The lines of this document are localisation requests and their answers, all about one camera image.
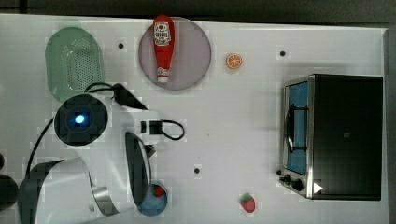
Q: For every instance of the red strawberry in cup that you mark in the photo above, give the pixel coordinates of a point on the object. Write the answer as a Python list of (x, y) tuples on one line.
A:
[(158, 191)]

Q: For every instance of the green perforated colander basket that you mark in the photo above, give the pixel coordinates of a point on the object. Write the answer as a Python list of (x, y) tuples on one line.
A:
[(74, 61)]

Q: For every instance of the red plush ketchup bottle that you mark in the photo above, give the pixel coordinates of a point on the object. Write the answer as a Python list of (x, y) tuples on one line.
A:
[(164, 41)]

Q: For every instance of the dark cylindrical stand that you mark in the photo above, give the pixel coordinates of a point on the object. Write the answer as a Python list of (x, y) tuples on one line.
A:
[(8, 192)]

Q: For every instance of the black toaster oven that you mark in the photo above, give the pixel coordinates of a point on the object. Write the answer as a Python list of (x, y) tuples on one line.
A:
[(332, 137)]

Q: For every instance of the grey round plate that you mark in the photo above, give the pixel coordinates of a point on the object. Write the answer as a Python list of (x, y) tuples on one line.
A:
[(191, 57)]

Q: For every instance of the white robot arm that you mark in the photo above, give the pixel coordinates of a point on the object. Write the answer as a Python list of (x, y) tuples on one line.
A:
[(110, 172)]

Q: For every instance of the plush orange slice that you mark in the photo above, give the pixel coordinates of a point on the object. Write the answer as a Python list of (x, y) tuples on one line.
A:
[(234, 60)]

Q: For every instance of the red plush strawberry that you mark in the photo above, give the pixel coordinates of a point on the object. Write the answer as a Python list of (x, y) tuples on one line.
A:
[(248, 203)]

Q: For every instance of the blue cup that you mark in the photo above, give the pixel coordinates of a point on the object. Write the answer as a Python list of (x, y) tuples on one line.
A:
[(153, 206)]

